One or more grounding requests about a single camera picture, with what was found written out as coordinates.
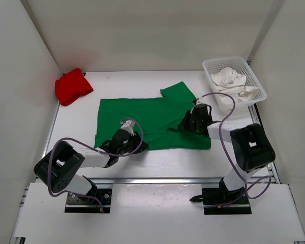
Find red t shirt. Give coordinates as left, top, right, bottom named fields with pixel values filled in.
left=55, top=68, right=94, bottom=106

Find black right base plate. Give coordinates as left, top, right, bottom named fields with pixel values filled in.
left=190, top=181, right=252, bottom=215

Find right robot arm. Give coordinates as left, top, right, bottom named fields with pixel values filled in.
left=177, top=104, right=276, bottom=203

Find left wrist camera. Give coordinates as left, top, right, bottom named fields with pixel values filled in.
left=121, top=119, right=135, bottom=135

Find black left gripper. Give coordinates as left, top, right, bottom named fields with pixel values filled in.
left=117, top=131, right=148, bottom=156

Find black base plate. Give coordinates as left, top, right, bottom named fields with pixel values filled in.
left=190, top=181, right=252, bottom=215
left=65, top=184, right=112, bottom=214

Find aluminium rail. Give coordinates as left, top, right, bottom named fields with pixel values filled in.
left=91, top=177, right=221, bottom=185

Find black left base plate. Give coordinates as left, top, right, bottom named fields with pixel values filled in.
left=65, top=184, right=112, bottom=214

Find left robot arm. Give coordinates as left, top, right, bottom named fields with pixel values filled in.
left=34, top=129, right=149, bottom=203

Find green t shirt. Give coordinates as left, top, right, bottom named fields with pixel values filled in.
left=94, top=82, right=211, bottom=150

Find white plastic basket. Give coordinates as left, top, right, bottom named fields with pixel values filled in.
left=202, top=56, right=267, bottom=110

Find white cloth in basket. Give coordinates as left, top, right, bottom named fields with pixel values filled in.
left=211, top=67, right=260, bottom=102

